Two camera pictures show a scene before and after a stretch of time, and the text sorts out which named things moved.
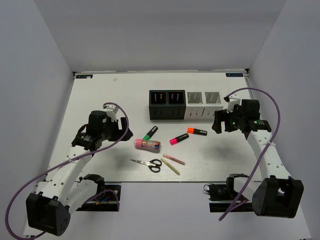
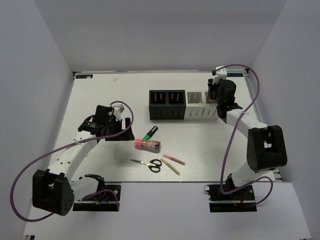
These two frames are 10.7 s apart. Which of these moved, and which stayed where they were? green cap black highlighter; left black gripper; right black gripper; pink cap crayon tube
Moved: right black gripper
Stayed: pink cap crayon tube; green cap black highlighter; left black gripper
